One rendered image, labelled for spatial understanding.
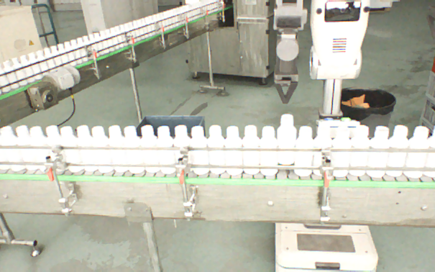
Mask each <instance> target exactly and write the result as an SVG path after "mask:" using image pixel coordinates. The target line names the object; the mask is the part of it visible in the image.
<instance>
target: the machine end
mask: <svg viewBox="0 0 435 272"><path fill-rule="evenodd" d="M233 1H234V19H233V20H232V21H229V22H227V23H226V24H223V25H222V26H220V27H216V28H214V30H213V31H211V32H210V41H211V60H212V71H213V73H216V74H226V75H235V76H251V77H260V78H261V79H262V81H261V82H259V85H260V86H266V85H267V82H266V81H264V78H267V77H268V76H269V75H270V74H271V73H272V72H273V71H274V69H275V65H276V55H277V53H276V47H277V33H278V32H279V31H278V30H274V26H273V25H274V17H275V12H274V9H275V8H277V7H278V5H277V4H276V0H233ZM230 2H232V1H230ZM228 3H229V2H228ZM186 52H187V59H186V63H187V64H188V68H189V71H195V72H196V75H195V76H192V78H194V79H197V78H200V76H198V75H197V72H208V73H209V57H208V48H207V38H206V32H205V33H203V34H201V35H200V36H198V37H195V38H193V39H191V40H189V41H187V42H186Z"/></svg>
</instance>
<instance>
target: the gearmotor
mask: <svg viewBox="0 0 435 272"><path fill-rule="evenodd" d="M80 79H81V77H80V74H79V72H78V71H77V70H76V69H75V68H74V67H73V66H71V65H69V66H66V67H65V68H63V69H60V70H56V71H53V72H51V73H49V74H46V75H44V76H43V77H42V80H41V82H39V83H36V84H34V85H32V86H29V87H28V88H27V90H28V94H29V97H30V100H31V104H32V105H33V107H34V109H35V111H36V112H38V111H39V109H43V110H44V111H45V110H46V109H49V108H51V107H52V106H54V105H56V104H58V99H57V97H56V93H57V92H59V91H62V90H64V89H68V88H69V90H70V93H71V98H72V100H73V94H72V91H71V90H72V88H71V87H72V86H74V85H76V84H78V83H79V81H80ZM74 111H75V103H74V100H73V113H74ZM73 113H72V114H71V116H70V117H69V118H68V119H67V120H66V121H65V122H64V123H66V122H67V121H68V120H69V119H70V118H71V117H72V116H73ZM64 123H61V124H59V125H57V127H58V126H60V125H62V124H64Z"/></svg>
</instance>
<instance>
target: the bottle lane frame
mask: <svg viewBox="0 0 435 272"><path fill-rule="evenodd" d="M57 177H58V181H59V184H60V188H61V189H62V191H63V195H64V197H67V195H68V194H69V193H70V189H69V186H68V184H73V187H74V190H75V191H73V192H72V194H77V197H78V201H76V202H75V203H74V205H73V206H72V207H71V209H72V212H71V213H70V215H71V216H94V217H126V214H125V211H124V205H125V204H126V203H127V202H146V203H147V204H148V205H150V210H151V214H152V218H153V219H181V220H186V211H185V208H184V200H183V190H182V184H180V180H179V177H177V175H176V176H175V177H166V174H165V176H164V177H155V175H154V176H153V177H146V176H145V175H144V176H142V177H140V176H134V175H133V176H124V175H123V176H114V174H113V175H112V176H104V175H102V176H95V175H94V174H93V175H92V176H84V174H83V175H82V176H74V175H72V176H65V175H64V174H63V175H57ZM323 184H324V178H322V180H313V179H312V178H310V180H302V179H300V177H298V179H289V178H288V177H287V178H286V179H277V177H275V179H266V178H265V177H264V178H263V179H261V178H254V176H253V177H252V178H243V176H241V178H232V176H231V177H229V178H221V176H219V177H218V178H210V176H208V178H199V177H198V176H197V177H196V178H188V175H187V176H186V186H187V192H188V200H190V199H191V195H192V194H191V188H190V187H191V186H195V187H196V194H195V195H194V197H197V202H198V203H197V204H196V206H195V208H194V211H193V213H195V216H192V219H191V220H203V221H225V222H269V223H291V224H314V225H319V224H320V216H321V202H322V192H323ZM328 189H331V191H330V197H329V198H328V200H329V206H330V207H331V209H330V210H329V215H328V217H329V221H328V223H325V225H357V226H380V227H423V228H435V181H434V180H433V179H432V182H423V181H422V180H421V179H419V181H409V180H408V181H397V180H396V179H395V181H385V180H384V179H383V180H382V181H373V180H372V179H371V178H370V180H369V181H361V180H360V179H359V178H358V179H357V181H349V180H348V178H346V181H342V180H336V179H335V178H334V180H329V186H328ZM58 200H59V198H58V193H57V191H56V188H55V184H54V182H53V181H51V180H50V178H49V176H48V175H43V174H42V175H35V174H33V175H26V174H23V175H21V174H16V173H15V174H7V173H6V174H0V212H6V214H49V215H65V214H63V207H62V204H59V202H58Z"/></svg>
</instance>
